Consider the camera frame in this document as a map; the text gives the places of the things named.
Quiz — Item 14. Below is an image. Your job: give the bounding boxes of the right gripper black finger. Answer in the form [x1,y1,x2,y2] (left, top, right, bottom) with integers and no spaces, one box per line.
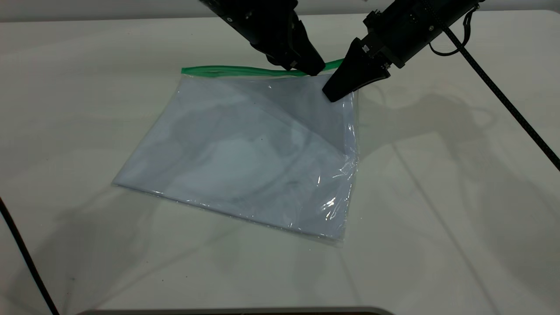
[322,37,391,104]

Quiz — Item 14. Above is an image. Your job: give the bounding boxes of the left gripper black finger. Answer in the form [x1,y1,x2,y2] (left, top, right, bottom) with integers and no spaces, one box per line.
[283,12,327,77]
[250,42,302,72]

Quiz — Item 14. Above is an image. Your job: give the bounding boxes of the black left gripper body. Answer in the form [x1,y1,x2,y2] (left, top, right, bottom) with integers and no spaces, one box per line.
[199,0,299,52]

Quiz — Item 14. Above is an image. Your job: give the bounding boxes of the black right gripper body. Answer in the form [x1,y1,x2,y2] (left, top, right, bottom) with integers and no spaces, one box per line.
[362,0,481,69]

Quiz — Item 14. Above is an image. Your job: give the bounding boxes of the clear plastic green-zipper bag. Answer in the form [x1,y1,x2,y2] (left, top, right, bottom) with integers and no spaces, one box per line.
[112,58,361,246]

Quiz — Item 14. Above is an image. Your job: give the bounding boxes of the thin black looped cable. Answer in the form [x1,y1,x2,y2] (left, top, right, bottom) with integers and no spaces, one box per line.
[428,3,477,57]

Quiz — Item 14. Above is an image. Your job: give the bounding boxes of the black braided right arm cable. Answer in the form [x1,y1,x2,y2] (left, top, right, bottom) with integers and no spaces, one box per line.
[441,25,560,172]

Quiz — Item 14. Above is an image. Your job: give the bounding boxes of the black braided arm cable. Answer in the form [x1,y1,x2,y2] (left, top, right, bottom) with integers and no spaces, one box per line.
[0,196,60,315]
[441,25,560,172]

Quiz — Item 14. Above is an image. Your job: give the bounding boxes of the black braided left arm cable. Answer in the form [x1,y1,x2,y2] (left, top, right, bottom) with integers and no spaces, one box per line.
[0,196,60,315]

